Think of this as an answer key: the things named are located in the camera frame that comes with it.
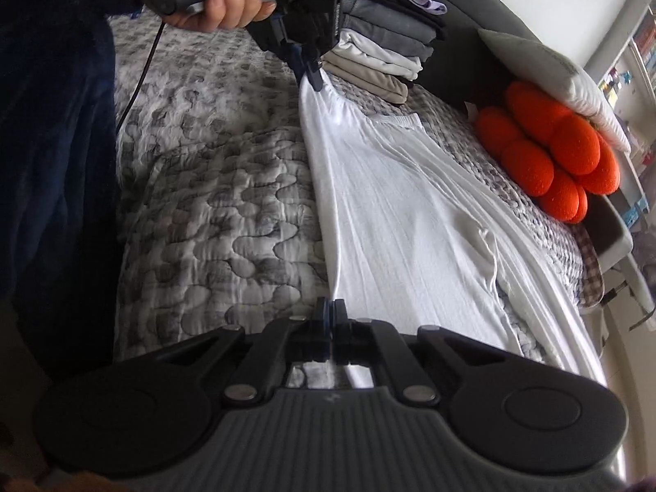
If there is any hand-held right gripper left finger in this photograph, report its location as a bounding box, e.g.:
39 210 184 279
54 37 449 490
164 297 334 403

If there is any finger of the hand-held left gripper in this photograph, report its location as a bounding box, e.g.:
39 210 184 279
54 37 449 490
288 41 311 80
305 57 326 95

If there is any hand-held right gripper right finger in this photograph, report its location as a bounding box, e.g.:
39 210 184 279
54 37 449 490
333 298 506 405

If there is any white t-shirt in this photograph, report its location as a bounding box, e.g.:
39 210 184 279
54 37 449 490
298 69 610 390

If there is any stack of folded clothes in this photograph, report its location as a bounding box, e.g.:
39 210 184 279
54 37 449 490
320 0 449 104

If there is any dark grey sofa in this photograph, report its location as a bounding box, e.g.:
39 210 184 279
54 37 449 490
338 0 636 270

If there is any grey white quilted blanket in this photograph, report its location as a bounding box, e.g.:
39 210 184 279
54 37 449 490
105 10 606 364

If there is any white pillow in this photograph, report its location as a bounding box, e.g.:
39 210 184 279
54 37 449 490
478 28 632 153

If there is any person's dark blue clothing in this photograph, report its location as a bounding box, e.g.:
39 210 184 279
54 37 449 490
0 0 126 385

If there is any white bookshelf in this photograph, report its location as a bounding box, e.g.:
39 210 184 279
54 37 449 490
584 0 656 226

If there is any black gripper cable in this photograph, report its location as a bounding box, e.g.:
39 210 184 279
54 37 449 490
115 20 167 129

